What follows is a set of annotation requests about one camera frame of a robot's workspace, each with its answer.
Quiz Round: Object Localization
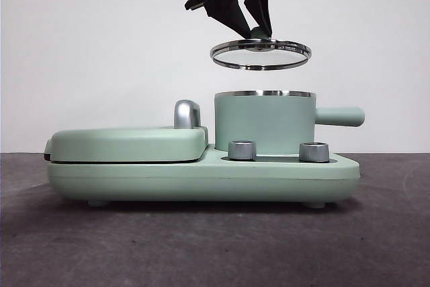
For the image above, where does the glass pot lid green knob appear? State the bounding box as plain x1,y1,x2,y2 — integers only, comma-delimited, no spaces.
210,26,312,71

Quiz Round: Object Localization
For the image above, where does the mint green hinged griddle lid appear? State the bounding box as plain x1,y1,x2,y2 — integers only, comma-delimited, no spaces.
42,125,208,163

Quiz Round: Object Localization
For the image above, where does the silver control knob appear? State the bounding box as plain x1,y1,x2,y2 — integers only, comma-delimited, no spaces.
298,141,329,163
227,140,258,160

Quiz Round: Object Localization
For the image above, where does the mint green breakfast machine base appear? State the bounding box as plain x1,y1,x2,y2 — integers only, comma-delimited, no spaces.
46,142,361,208

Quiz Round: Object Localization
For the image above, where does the chrome griddle lid handle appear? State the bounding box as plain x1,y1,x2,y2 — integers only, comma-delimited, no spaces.
173,99,202,130

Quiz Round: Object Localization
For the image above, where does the mint green pot with handle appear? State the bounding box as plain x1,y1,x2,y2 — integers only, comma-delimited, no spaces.
213,90,366,153

